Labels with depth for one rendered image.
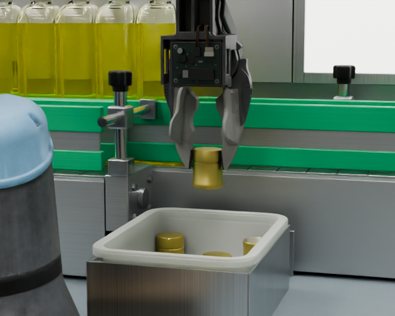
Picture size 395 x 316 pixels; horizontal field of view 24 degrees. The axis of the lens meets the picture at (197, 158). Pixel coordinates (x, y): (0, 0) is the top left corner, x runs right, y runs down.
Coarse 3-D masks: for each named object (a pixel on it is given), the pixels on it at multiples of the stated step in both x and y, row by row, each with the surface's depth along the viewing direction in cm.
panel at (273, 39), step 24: (24, 0) 139; (96, 0) 136; (144, 0) 134; (240, 0) 130; (264, 0) 129; (288, 0) 128; (240, 24) 131; (264, 24) 130; (288, 24) 129; (264, 48) 130; (288, 48) 129; (264, 72) 131; (288, 72) 130; (312, 72) 129
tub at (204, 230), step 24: (144, 216) 107; (168, 216) 112; (192, 216) 111; (216, 216) 110; (240, 216) 109; (264, 216) 108; (120, 240) 99; (144, 240) 106; (192, 240) 111; (216, 240) 110; (240, 240) 109; (264, 240) 95; (144, 264) 91; (168, 264) 91; (192, 264) 89; (216, 264) 88; (240, 264) 88
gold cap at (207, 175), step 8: (200, 152) 102; (208, 152) 102; (216, 152) 102; (200, 160) 102; (208, 160) 102; (216, 160) 103; (200, 168) 103; (208, 168) 102; (216, 168) 103; (200, 176) 103; (208, 176) 103; (216, 176) 103; (192, 184) 104; (200, 184) 103; (208, 184) 103; (216, 184) 103
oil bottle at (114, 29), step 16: (96, 16) 121; (112, 16) 120; (128, 16) 120; (96, 32) 121; (112, 32) 120; (128, 32) 120; (96, 48) 121; (112, 48) 121; (128, 48) 120; (96, 64) 122; (112, 64) 121; (128, 64) 120; (96, 80) 122; (96, 96) 123; (112, 96) 122; (128, 96) 121
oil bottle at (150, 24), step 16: (144, 16) 119; (160, 16) 118; (144, 32) 119; (160, 32) 119; (144, 48) 119; (160, 48) 119; (144, 64) 120; (160, 64) 119; (144, 80) 120; (160, 80) 120; (144, 96) 120; (160, 96) 120
